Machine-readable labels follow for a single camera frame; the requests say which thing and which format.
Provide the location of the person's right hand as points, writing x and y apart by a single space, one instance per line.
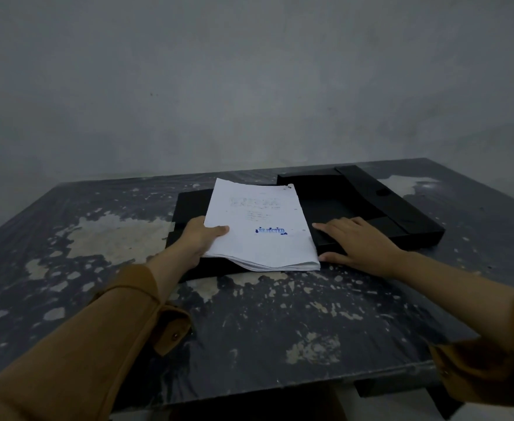
368 249

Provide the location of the person's left hand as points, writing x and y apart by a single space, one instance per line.
195 241

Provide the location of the person's left thumb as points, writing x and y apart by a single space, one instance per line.
216 231

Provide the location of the person's right thumb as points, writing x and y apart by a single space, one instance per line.
333 258

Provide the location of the stack of white paper sheets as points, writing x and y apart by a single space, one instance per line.
261 223

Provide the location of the person's left forearm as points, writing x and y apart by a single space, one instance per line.
86 328

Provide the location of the person's right forearm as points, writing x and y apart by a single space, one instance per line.
471 315

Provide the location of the black document box folder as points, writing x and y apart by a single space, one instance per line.
371 201

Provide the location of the black table frame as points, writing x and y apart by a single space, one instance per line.
414 390

